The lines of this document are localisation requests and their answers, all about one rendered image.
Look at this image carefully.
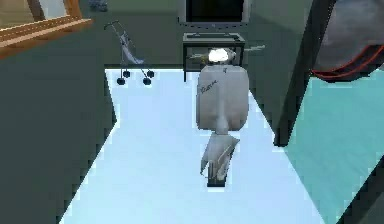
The grey swivel chair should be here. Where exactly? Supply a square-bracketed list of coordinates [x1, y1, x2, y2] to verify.
[195, 64, 251, 188]

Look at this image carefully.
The black television set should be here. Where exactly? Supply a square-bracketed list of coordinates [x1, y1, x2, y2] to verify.
[177, 0, 252, 28]

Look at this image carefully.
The white round object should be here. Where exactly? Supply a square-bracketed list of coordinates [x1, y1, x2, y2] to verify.
[207, 47, 238, 64]

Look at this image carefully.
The grey folding stroller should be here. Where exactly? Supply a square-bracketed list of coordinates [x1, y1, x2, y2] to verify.
[103, 20, 156, 86]

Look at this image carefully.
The wooden framed mirror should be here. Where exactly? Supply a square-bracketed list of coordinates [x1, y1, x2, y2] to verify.
[0, 0, 94, 60]

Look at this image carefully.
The grey cloth with red trim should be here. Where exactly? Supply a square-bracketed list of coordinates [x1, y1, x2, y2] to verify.
[310, 0, 384, 83]

